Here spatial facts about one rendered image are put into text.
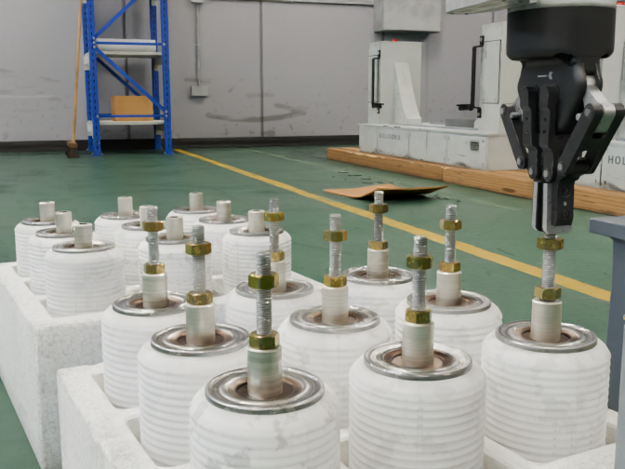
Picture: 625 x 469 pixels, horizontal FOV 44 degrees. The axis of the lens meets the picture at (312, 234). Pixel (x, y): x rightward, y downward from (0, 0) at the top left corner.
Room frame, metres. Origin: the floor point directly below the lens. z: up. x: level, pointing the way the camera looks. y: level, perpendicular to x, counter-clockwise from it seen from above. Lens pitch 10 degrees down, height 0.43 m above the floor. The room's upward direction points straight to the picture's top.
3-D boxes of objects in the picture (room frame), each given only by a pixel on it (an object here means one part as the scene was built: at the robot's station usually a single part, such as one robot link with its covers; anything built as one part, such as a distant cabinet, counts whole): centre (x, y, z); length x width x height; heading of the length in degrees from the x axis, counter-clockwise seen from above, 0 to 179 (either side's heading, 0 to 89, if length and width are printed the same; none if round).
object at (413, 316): (0.52, -0.07, 0.29); 0.02 x 0.02 x 0.01; 73
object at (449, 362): (0.52, -0.07, 0.25); 0.08 x 0.08 x 0.01
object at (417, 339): (0.52, -0.07, 0.26); 0.02 x 0.02 x 0.03
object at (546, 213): (0.57, -0.18, 0.35); 0.02 x 0.01 x 0.04; 106
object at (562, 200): (0.56, -0.19, 0.37); 0.03 x 0.01 x 0.05; 16
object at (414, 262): (0.52, -0.07, 0.32); 0.02 x 0.02 x 0.01; 73
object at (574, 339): (0.58, -0.18, 0.25); 0.08 x 0.08 x 0.01
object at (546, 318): (0.58, -0.18, 0.26); 0.02 x 0.02 x 0.03
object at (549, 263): (0.58, -0.18, 0.30); 0.01 x 0.01 x 0.08
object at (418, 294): (0.52, -0.07, 0.30); 0.01 x 0.01 x 0.08
